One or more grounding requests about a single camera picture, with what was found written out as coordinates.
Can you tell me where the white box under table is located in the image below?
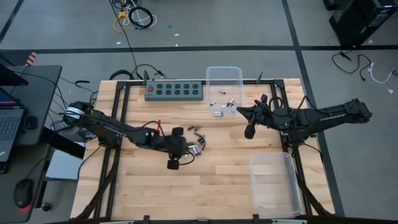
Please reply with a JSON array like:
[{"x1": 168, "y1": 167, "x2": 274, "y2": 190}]
[{"x1": 45, "y1": 149, "x2": 85, "y2": 181}]

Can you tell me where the black side desk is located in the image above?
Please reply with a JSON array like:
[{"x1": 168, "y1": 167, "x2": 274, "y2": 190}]
[{"x1": 0, "y1": 64, "x2": 63, "y2": 147}]

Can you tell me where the black computer tower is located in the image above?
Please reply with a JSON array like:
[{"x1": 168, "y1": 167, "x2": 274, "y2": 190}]
[{"x1": 328, "y1": 0, "x2": 398, "y2": 48}]

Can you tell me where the orange black striped marker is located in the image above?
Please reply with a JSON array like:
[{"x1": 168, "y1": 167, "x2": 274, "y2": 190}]
[{"x1": 25, "y1": 52, "x2": 38, "y2": 67}]

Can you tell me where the black table frame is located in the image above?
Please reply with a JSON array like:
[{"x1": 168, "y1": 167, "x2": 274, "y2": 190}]
[{"x1": 74, "y1": 79, "x2": 332, "y2": 224}]

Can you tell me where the laptop computer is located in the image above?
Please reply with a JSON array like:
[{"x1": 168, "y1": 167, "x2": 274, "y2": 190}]
[{"x1": 0, "y1": 86, "x2": 26, "y2": 163}]

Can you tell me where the coiled black cable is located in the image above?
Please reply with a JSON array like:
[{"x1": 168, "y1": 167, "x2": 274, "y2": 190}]
[{"x1": 128, "y1": 6, "x2": 154, "y2": 30}]

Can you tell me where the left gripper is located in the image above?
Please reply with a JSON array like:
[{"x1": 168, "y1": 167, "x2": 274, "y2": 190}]
[{"x1": 154, "y1": 126, "x2": 192, "y2": 160}]

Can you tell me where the white floor cable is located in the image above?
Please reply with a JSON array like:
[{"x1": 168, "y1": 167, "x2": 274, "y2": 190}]
[{"x1": 368, "y1": 62, "x2": 398, "y2": 85}]

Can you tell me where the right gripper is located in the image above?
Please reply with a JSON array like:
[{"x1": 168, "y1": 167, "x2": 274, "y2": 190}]
[{"x1": 236, "y1": 94, "x2": 276, "y2": 125}]

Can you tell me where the black computer mouse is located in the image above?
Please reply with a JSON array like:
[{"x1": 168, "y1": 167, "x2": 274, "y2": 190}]
[{"x1": 13, "y1": 179, "x2": 34, "y2": 209}]

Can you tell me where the black tilted screen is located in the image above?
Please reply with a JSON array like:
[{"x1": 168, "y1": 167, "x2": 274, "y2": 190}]
[{"x1": 0, "y1": 63, "x2": 29, "y2": 87}]

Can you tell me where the clear plastic bin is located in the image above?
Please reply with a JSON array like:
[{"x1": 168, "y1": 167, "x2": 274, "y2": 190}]
[
  {"x1": 205, "y1": 65, "x2": 244, "y2": 118},
  {"x1": 249, "y1": 151, "x2": 302, "y2": 218}
]

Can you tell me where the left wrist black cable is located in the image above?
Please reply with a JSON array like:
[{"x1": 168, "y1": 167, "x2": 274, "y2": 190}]
[{"x1": 178, "y1": 151, "x2": 196, "y2": 166}]

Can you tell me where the small black desk device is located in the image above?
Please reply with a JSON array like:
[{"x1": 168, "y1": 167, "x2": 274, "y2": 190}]
[{"x1": 24, "y1": 115, "x2": 39, "y2": 130}]

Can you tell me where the yellow floor cable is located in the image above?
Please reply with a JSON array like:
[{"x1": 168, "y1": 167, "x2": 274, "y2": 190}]
[{"x1": 112, "y1": 10, "x2": 127, "y2": 33}]

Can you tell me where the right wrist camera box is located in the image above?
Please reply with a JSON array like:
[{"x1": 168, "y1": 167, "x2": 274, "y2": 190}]
[{"x1": 244, "y1": 123, "x2": 257, "y2": 140}]

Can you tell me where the long black floor cable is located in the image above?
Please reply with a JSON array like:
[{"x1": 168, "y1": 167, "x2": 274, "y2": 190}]
[{"x1": 108, "y1": 0, "x2": 139, "y2": 78}]

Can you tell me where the black floor cable with plug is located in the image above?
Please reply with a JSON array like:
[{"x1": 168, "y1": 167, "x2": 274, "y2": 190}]
[{"x1": 331, "y1": 50, "x2": 372, "y2": 82}]

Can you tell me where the grey power strip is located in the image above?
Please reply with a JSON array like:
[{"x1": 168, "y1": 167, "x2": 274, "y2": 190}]
[{"x1": 144, "y1": 80, "x2": 204, "y2": 101}]

